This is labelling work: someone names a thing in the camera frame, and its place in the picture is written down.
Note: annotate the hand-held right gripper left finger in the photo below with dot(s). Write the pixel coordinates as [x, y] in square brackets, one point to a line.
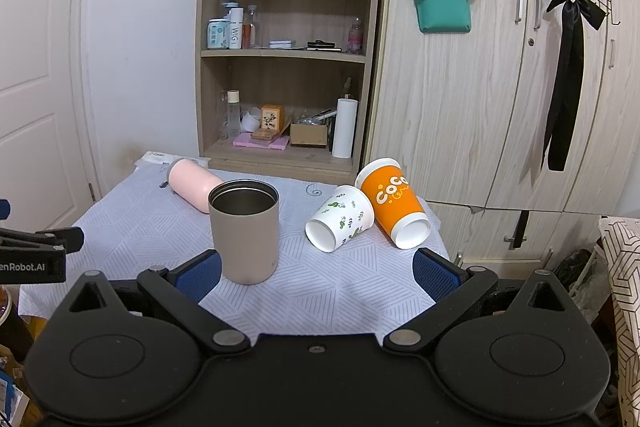
[202, 276]

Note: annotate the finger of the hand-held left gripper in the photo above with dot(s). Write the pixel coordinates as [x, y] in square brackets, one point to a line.
[55, 239]
[4, 209]

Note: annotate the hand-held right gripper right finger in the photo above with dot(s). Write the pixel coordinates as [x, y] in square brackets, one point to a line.
[434, 276]

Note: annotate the orange paper cup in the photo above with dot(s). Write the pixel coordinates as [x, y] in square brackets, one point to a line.
[395, 203]

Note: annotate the pink tumbler cup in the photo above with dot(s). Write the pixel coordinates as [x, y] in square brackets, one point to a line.
[192, 183]

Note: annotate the white leaf-print paper cup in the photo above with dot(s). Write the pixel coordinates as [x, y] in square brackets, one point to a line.
[345, 213]

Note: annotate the beige steel tumbler cup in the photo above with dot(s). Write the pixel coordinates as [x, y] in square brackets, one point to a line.
[245, 247]

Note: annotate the white plastic cup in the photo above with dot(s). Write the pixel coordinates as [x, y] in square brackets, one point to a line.
[251, 121]

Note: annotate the white patterned tablecloth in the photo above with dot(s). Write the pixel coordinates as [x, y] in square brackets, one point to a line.
[325, 289]

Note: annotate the white paper sheet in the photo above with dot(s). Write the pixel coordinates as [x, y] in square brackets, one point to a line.
[155, 158]

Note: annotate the white door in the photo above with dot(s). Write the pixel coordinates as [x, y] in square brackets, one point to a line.
[35, 82]

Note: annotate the pink flat box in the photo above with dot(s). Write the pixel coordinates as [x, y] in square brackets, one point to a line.
[242, 142]

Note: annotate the black plastic bag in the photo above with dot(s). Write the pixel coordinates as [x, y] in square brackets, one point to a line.
[575, 274]

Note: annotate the small wooden box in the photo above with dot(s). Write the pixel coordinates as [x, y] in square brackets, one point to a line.
[265, 135]

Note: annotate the clear bottle with beige cap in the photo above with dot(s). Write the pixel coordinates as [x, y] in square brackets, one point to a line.
[231, 117]

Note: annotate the wooden wardrobe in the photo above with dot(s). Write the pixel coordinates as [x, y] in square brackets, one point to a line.
[450, 107]

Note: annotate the white paper roll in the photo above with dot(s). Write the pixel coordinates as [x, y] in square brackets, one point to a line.
[345, 129]

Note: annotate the yellow floral box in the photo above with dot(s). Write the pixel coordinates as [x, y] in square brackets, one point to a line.
[272, 118]

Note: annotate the brown cardboard box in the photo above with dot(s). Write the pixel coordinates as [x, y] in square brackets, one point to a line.
[309, 136]

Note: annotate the geometric patterned cloth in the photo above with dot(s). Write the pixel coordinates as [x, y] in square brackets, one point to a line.
[625, 297]

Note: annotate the wooden shelf unit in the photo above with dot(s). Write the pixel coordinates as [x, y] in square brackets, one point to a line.
[300, 77]

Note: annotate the green and white jar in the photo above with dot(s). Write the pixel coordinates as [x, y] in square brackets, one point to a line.
[218, 36]

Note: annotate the black ribbon bow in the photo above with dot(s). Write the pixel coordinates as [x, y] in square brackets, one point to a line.
[567, 72]

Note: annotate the small white case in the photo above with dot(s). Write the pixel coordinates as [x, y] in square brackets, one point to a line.
[281, 44]

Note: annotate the white pump bottle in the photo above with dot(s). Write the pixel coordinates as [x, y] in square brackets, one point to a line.
[235, 29]

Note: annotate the pink bottle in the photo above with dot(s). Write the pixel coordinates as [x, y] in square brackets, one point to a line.
[355, 39]

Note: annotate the clear bottle with red liquid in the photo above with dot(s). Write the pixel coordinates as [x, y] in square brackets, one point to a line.
[251, 29]

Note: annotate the black hair clip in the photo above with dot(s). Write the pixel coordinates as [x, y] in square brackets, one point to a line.
[321, 44]

